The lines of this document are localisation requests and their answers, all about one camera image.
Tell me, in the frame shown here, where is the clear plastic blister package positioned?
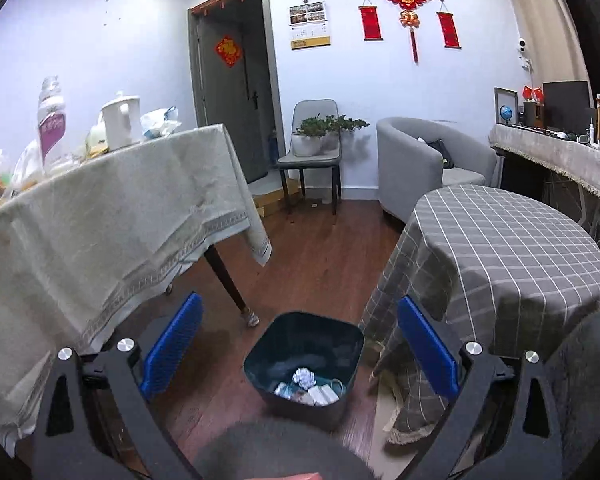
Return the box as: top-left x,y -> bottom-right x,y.
306,384 -> 339,406

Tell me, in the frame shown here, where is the white paper ball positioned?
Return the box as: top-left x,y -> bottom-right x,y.
292,367 -> 316,391

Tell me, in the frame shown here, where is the dark green trash bin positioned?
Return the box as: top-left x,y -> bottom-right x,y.
242,311 -> 364,431

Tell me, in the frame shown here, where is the grey checked round tablecloth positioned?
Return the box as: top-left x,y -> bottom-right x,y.
360,185 -> 600,445

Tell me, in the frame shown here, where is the dark wooden table leg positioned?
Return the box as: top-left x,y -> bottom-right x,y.
204,245 -> 260,328

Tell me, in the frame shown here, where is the beige sideboard cloth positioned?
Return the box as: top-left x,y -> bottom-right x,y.
489,124 -> 600,199

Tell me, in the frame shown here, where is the grey armchair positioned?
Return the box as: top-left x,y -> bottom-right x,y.
376,117 -> 496,222

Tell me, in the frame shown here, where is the cardboard box under chair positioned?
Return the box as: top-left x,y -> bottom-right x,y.
253,179 -> 301,218

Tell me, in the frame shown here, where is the small blue globe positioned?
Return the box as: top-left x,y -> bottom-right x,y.
498,105 -> 514,126

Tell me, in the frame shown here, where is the framed picture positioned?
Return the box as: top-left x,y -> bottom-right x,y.
494,87 -> 518,126

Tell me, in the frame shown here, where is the white electric kettle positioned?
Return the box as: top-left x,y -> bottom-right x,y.
100,91 -> 143,151

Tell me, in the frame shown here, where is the clear plastic bottle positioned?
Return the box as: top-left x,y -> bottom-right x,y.
38,76 -> 67,171

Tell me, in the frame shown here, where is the black monitor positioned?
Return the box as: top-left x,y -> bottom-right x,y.
543,80 -> 592,134

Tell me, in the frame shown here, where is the white plastic bag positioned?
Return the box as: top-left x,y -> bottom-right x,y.
140,106 -> 182,139

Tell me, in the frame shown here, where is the potted green plant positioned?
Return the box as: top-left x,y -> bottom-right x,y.
291,114 -> 370,157

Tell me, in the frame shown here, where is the grey dining chair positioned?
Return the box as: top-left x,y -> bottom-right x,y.
275,99 -> 342,216

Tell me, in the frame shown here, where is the right red hanging scroll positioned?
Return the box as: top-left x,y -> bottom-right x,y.
437,0 -> 462,50

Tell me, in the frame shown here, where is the red hanging scroll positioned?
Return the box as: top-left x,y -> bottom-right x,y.
358,0 -> 382,41
437,0 -> 462,50

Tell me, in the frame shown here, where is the red fu door decoration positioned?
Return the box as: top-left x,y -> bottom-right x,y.
214,36 -> 242,67

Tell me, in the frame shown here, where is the grey door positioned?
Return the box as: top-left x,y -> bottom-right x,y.
187,0 -> 285,183

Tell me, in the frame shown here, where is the left red hanging scroll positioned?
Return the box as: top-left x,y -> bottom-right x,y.
358,0 -> 382,41

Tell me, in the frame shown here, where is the white security camera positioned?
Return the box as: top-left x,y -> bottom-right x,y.
517,38 -> 532,72

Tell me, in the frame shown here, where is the wall calendar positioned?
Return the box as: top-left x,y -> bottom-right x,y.
288,1 -> 330,51

